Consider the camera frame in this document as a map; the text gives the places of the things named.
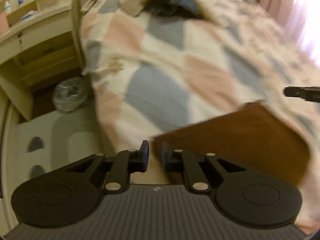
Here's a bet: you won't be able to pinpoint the pink curtain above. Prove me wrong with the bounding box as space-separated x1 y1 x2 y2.
258 0 320 63

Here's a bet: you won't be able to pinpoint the checkered quilt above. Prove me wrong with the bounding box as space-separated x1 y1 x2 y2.
80 0 319 233

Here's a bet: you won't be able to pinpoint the blue jeans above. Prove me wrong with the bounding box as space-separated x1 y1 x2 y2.
144 0 203 19

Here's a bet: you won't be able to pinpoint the cream dressing table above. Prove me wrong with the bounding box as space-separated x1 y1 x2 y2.
1 0 84 120

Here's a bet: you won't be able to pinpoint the grey waste bin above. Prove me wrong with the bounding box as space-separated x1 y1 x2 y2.
52 76 89 112

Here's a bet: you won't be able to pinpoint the brown garment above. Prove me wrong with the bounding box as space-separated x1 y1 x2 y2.
152 102 310 186

